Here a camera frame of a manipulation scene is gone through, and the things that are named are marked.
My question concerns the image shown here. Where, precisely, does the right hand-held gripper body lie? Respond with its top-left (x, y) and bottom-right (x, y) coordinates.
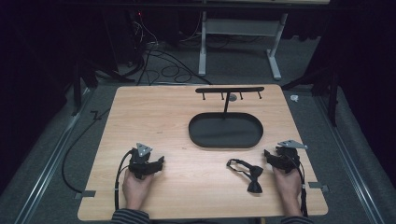
top-left (274, 139), bottom-right (309, 175)

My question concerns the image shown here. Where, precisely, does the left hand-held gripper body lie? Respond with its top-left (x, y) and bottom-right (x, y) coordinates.
top-left (128, 142), bottom-right (158, 180)

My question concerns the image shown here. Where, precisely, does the person's right hand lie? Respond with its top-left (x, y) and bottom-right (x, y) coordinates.
top-left (272, 165), bottom-right (304, 217)

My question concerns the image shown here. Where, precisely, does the person's left hand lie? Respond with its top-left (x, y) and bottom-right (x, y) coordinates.
top-left (121, 169), bottom-right (155, 211)

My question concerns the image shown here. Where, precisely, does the grey tape strip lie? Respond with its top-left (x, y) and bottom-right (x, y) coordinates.
top-left (74, 189), bottom-right (97, 201)
top-left (307, 181), bottom-right (330, 193)

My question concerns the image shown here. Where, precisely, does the black hook rack with tray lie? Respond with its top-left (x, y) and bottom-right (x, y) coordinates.
top-left (188, 86), bottom-right (265, 149)

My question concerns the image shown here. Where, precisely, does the black metal stand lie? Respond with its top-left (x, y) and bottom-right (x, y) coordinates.
top-left (280, 69), bottom-right (341, 128)
top-left (70, 58), bottom-right (136, 118)

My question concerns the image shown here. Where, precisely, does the black bow tie with strap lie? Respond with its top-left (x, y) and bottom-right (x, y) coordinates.
top-left (226, 158), bottom-right (264, 194)

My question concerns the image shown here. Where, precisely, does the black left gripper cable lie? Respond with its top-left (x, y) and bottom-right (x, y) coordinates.
top-left (113, 148), bottom-right (135, 211)

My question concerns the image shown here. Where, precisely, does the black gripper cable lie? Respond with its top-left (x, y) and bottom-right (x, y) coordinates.
top-left (290, 154), bottom-right (309, 218)
top-left (113, 148), bottom-right (135, 211)

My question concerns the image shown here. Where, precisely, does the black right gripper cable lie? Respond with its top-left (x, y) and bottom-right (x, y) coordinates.
top-left (290, 154), bottom-right (309, 218)

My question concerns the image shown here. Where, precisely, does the metal floor rail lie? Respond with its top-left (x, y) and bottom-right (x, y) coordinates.
top-left (312, 92), bottom-right (389, 224)
top-left (13, 87), bottom-right (92, 224)

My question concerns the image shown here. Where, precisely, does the black floor cable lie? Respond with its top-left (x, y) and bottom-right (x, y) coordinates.
top-left (61, 107), bottom-right (112, 194)

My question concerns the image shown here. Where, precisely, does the tangle of black floor cables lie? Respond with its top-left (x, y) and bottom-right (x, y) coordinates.
top-left (122, 10), bottom-right (214, 87)

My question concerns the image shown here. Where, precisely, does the white metal table frame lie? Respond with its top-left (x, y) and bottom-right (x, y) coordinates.
top-left (198, 11), bottom-right (290, 81)

